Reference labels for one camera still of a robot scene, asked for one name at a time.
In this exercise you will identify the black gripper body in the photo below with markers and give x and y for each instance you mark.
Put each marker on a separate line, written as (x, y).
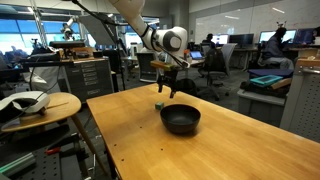
(168, 78)

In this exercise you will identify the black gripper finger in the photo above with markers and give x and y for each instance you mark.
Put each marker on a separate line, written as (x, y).
(160, 87)
(173, 91)

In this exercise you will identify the small green cube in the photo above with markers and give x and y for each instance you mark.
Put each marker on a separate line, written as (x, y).
(159, 105)

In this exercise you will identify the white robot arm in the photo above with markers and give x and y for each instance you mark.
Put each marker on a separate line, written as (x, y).
(173, 41)

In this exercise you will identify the black bowl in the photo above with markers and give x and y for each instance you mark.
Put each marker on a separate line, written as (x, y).
(180, 118)

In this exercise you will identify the grey mesh office chair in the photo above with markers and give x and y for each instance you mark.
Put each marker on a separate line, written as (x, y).
(148, 73)

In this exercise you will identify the open laptop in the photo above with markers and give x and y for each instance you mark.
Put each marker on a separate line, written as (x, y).
(196, 55)

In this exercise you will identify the black office chair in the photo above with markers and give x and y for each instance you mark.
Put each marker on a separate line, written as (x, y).
(216, 68)

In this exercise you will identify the grey drawer cabinet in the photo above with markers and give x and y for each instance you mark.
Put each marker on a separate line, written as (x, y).
(89, 78)

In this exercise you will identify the black softbox light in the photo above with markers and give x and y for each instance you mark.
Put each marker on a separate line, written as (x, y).
(103, 31)

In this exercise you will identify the computer monitor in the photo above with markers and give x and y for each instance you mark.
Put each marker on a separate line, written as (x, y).
(241, 39)

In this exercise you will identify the teal tray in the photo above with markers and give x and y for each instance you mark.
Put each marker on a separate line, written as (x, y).
(265, 81)

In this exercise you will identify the grey storage bin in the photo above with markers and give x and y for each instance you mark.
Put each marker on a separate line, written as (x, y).
(265, 108)

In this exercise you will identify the round wooden side table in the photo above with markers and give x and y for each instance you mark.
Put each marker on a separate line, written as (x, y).
(61, 106)

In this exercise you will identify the person in dark jacket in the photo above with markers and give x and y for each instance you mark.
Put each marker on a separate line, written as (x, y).
(272, 54)

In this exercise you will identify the white headset device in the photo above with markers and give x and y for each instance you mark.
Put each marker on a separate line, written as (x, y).
(28, 102)

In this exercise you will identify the white perforated cart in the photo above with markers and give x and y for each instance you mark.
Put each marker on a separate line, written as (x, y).
(301, 114)

